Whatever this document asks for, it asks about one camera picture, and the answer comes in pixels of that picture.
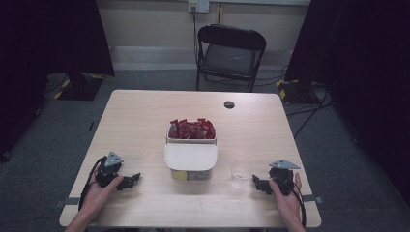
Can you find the person's right hand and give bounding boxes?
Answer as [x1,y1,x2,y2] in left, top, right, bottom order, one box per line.
[268,172,305,224]

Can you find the person's left hand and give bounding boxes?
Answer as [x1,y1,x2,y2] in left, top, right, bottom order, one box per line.
[81,173,126,223]

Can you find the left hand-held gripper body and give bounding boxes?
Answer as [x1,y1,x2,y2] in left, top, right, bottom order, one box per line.
[95,151,125,189]

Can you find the pile of red packets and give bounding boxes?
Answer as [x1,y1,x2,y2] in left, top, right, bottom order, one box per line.
[169,117,217,140]

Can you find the grey table strap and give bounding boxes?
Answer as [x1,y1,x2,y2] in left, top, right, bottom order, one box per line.
[53,196,80,208]
[302,194,325,205]

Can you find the black folding chair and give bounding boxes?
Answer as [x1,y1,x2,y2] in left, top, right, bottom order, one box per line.
[195,23,268,93]

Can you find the yellow packet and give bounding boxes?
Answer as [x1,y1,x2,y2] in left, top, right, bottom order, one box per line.
[171,170,189,181]

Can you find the white box lid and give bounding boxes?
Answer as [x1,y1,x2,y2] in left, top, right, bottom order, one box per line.
[163,141,219,172]

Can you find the black floor cables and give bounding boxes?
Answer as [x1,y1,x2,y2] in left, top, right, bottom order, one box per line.
[284,86,337,140]

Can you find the dark curtain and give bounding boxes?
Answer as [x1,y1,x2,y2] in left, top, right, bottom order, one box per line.
[0,0,116,162]
[284,0,410,207]

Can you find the white wall socket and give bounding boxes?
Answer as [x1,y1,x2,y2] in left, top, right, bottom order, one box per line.
[188,0,211,15]

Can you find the small clear plastic piece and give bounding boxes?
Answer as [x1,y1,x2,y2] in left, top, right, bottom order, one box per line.
[229,159,252,189]

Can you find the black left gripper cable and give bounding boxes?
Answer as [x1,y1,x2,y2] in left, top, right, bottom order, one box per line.
[77,156,108,212]

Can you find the black socket cable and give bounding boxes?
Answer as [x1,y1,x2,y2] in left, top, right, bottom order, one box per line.
[191,7,200,67]

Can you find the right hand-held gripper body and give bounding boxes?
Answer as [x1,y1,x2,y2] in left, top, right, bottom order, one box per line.
[268,159,302,196]

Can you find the beige plastic storage box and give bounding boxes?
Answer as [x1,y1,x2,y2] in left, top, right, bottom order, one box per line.
[163,123,219,182]

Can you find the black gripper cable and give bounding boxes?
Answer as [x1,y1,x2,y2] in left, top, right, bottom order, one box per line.
[283,180,308,228]
[77,156,108,212]

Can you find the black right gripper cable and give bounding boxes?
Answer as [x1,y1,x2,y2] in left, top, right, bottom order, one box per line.
[283,180,308,228]

